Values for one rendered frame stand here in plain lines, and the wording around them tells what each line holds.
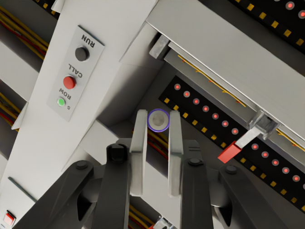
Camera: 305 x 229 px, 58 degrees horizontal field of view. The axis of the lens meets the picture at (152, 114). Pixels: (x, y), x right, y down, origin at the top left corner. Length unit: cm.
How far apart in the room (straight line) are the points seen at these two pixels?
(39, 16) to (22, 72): 25
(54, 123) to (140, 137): 25
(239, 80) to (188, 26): 7
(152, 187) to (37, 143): 19
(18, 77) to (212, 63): 27
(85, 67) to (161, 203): 20
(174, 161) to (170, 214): 23
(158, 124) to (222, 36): 12
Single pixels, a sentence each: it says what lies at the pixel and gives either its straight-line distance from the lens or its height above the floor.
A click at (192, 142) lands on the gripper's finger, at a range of 18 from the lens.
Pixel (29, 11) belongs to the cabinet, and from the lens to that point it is 67.
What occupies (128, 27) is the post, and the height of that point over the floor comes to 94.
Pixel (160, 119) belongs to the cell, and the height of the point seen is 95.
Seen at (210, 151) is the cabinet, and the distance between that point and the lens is 54.
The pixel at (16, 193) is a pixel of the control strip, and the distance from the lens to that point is 54.
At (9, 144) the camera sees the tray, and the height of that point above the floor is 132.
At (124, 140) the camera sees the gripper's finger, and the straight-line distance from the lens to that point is 18.
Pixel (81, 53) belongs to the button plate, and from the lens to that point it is 34.
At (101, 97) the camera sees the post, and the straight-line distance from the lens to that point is 34.
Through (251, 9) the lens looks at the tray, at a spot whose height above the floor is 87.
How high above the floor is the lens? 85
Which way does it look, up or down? 31 degrees up
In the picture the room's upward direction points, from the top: 145 degrees counter-clockwise
